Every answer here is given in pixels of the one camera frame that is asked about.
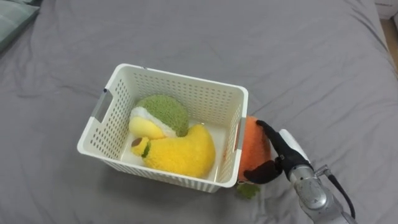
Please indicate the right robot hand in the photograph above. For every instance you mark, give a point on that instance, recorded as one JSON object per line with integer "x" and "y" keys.
{"x": 284, "y": 152}

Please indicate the orange carrot soft toy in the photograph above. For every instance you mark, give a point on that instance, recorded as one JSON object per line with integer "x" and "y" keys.
{"x": 253, "y": 146}

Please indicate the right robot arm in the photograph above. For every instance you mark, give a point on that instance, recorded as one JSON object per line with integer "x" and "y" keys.
{"x": 317, "y": 196}

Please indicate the grey bed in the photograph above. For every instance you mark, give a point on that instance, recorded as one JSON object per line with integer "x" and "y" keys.
{"x": 280, "y": 62}

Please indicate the yellow banana soft toy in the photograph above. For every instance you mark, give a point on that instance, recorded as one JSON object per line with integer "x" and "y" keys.
{"x": 183, "y": 152}

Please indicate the white perforated plastic basket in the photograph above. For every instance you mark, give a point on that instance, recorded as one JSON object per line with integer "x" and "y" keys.
{"x": 174, "y": 93}

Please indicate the green melon slice soft toy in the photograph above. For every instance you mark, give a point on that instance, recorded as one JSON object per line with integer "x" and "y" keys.
{"x": 164, "y": 112}

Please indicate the white furniture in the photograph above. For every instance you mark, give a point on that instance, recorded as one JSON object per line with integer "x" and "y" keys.
{"x": 387, "y": 9}

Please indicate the grey-green pillow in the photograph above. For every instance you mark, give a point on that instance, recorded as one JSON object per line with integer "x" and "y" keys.
{"x": 14, "y": 18}

